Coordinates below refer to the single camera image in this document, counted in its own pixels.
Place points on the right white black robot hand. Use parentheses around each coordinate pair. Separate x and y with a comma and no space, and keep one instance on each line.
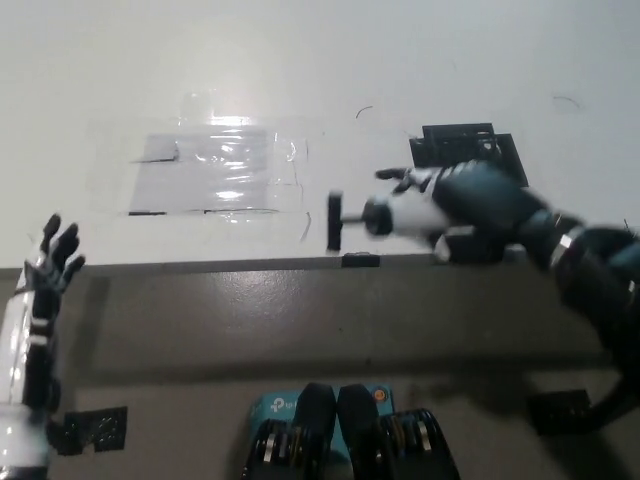
(490,195)

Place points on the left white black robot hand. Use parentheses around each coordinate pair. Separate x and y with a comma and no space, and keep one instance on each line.
(42,280)

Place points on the clear plastic sheet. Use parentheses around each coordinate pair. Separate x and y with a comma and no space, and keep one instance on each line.
(160,190)

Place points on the black floor foot plate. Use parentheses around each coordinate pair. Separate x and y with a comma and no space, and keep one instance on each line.
(557,412)
(95,430)

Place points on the clear plastic film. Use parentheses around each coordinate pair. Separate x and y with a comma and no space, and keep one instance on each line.
(290,150)

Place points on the teal router box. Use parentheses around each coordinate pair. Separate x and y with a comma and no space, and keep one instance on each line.
(272,402)

